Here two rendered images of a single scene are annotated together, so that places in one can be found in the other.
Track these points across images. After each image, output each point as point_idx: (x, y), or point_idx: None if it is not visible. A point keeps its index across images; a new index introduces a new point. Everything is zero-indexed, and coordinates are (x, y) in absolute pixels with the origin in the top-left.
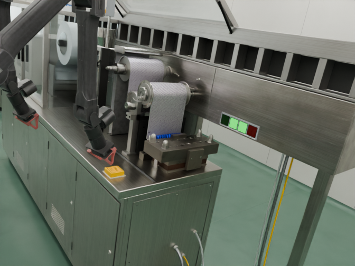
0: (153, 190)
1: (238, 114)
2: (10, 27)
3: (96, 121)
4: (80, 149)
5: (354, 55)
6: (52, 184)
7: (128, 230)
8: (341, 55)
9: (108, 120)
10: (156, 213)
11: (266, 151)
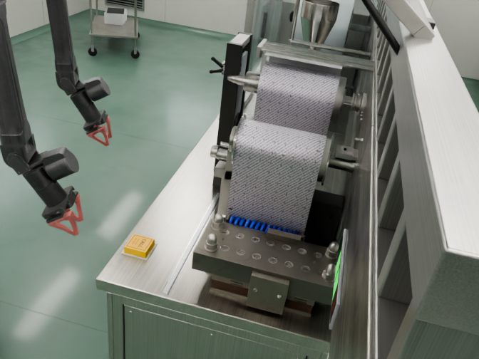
0: (159, 305)
1: (346, 252)
2: None
3: (21, 167)
4: (167, 192)
5: (419, 248)
6: None
7: (121, 339)
8: (413, 225)
9: (54, 169)
10: (171, 342)
11: None
